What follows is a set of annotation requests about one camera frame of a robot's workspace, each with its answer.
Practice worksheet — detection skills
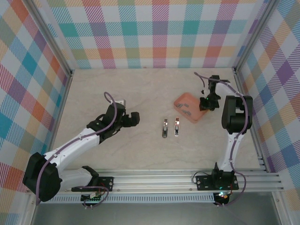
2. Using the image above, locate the white slotted cable duct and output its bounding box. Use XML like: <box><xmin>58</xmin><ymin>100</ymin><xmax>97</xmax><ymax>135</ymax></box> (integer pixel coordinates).
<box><xmin>37</xmin><ymin>193</ymin><xmax>216</xmax><ymax>204</ymax></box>

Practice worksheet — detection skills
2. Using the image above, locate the pink plastic tray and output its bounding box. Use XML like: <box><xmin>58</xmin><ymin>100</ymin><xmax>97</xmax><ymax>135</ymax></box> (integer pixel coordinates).
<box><xmin>173</xmin><ymin>92</ymin><xmax>209</xmax><ymax>124</ymax></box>

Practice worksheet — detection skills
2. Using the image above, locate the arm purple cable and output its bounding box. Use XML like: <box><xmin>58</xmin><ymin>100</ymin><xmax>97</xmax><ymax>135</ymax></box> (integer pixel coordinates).
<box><xmin>35</xmin><ymin>92</ymin><xmax>118</xmax><ymax>209</ymax></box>
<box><xmin>194</xmin><ymin>72</ymin><xmax>249</xmax><ymax>208</ymax></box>

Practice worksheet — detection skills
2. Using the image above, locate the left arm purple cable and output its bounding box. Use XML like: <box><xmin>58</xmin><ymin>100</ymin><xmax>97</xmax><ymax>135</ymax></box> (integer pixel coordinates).
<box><xmin>35</xmin><ymin>92</ymin><xmax>118</xmax><ymax>209</ymax></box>

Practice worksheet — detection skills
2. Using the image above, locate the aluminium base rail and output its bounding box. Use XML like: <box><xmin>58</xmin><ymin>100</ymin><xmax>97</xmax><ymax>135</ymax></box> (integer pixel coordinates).
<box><xmin>25</xmin><ymin>170</ymin><xmax>285</xmax><ymax>194</ymax></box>

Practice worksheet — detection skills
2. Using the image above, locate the aluminium frame corner post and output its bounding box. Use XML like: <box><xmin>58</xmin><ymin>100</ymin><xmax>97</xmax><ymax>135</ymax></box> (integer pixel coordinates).
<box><xmin>28</xmin><ymin>0</ymin><xmax>75</xmax><ymax>75</ymax></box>
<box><xmin>232</xmin><ymin>0</ymin><xmax>274</xmax><ymax>73</ymax></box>

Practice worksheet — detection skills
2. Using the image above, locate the aluminium frame side rail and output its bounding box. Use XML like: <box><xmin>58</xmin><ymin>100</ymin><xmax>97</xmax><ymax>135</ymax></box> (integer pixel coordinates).
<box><xmin>233</xmin><ymin>67</ymin><xmax>268</xmax><ymax>173</ymax></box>

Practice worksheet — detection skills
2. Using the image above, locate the taupe mini stapler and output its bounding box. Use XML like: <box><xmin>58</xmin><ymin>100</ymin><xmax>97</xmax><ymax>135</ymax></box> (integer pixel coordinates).
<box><xmin>161</xmin><ymin>118</ymin><xmax>169</xmax><ymax>139</ymax></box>

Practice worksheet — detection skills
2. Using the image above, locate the small electronics board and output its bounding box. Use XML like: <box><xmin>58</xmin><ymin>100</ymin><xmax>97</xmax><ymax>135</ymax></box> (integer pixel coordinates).
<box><xmin>215</xmin><ymin>191</ymin><xmax>230</xmax><ymax>205</ymax></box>
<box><xmin>81</xmin><ymin>192</ymin><xmax>104</xmax><ymax>204</ymax></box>

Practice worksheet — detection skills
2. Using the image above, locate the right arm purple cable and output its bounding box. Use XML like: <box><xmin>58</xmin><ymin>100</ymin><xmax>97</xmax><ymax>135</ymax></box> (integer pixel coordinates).
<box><xmin>194</xmin><ymin>72</ymin><xmax>249</xmax><ymax>208</ymax></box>

